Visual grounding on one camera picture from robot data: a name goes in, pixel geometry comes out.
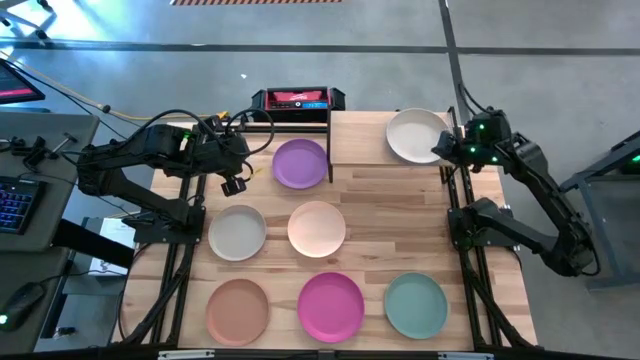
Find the purple plate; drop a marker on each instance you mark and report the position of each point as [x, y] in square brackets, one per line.
[300, 163]

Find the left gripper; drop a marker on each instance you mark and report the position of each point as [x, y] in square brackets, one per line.
[225, 152]

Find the black aluminium table frame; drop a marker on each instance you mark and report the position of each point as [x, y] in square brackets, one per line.
[300, 129]

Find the silver bracket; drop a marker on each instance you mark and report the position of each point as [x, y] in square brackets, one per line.
[465, 356]
[185, 354]

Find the white paper sheet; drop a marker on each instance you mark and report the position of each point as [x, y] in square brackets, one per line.
[120, 231]

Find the cream white plate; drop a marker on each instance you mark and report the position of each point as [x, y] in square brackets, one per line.
[412, 135]

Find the grey desk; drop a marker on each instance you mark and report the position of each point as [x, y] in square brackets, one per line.
[30, 265]
[60, 200]

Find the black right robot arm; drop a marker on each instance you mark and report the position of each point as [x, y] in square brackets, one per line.
[540, 175]

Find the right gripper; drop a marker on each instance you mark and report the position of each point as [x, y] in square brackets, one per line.
[477, 142]

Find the black computer mouse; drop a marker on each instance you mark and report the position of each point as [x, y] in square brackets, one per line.
[22, 302]

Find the computer monitor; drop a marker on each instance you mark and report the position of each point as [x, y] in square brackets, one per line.
[15, 85]

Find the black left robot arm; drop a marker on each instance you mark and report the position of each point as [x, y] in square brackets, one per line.
[125, 190]

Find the black clamp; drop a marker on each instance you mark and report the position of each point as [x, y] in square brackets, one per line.
[35, 152]

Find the wooden shelf with black legs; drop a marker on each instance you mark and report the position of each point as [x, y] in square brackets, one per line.
[357, 140]

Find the terracotta plate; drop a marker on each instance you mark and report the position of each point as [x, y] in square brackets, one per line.
[237, 312]

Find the backlit black keyboard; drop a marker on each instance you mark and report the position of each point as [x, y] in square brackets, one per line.
[17, 205]

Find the teal plate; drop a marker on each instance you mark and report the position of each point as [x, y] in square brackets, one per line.
[416, 305]

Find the pale peach plate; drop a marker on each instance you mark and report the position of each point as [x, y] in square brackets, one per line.
[316, 229]

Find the chair base with casters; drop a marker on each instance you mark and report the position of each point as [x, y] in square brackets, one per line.
[43, 34]

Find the dark metal stand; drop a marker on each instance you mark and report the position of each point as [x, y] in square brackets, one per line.
[612, 156]

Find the small black adapter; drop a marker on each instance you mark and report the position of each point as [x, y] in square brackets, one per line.
[65, 331]

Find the black bar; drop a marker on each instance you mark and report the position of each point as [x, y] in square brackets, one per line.
[90, 242]

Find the magenta plate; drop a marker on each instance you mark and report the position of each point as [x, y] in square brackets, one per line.
[330, 307]

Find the grey plate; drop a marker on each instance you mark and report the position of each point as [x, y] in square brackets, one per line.
[237, 232]

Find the red and black power station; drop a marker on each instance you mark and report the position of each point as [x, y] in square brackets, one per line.
[297, 100]

